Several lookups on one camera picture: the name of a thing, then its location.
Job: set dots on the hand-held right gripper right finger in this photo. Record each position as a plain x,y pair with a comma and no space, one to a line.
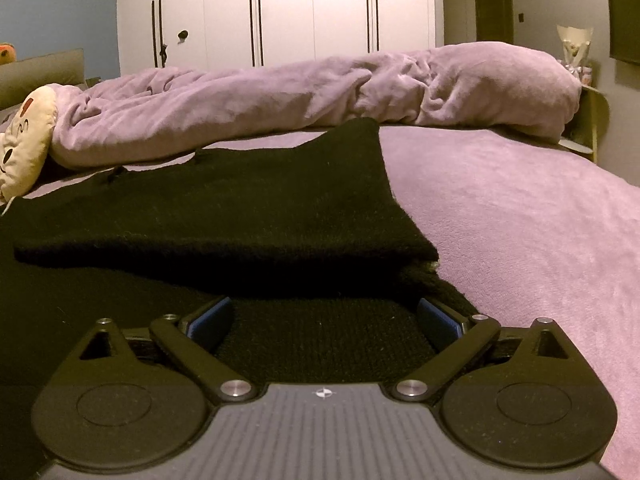
434,321

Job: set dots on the dark doorway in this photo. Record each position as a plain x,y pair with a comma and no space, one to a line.
494,5

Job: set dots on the dark wall panel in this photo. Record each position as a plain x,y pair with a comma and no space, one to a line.
625,25

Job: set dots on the grey padded headboard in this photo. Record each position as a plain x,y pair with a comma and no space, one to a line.
45,75

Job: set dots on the black knit sweater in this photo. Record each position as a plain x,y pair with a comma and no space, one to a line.
240,220

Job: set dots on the cream plush face pillow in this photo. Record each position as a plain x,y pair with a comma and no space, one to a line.
22,135

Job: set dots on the white wrapped bouquet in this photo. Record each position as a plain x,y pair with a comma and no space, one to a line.
575,45

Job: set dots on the orange plush toy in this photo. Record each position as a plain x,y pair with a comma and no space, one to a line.
6,54

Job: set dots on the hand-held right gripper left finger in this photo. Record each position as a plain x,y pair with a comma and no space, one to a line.
212,324

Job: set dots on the white wardrobe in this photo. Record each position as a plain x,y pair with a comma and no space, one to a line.
300,10

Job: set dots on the yellow-green side table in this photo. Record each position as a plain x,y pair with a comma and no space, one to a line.
597,115

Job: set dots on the purple fleece blanket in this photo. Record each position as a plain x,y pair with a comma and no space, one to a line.
310,95

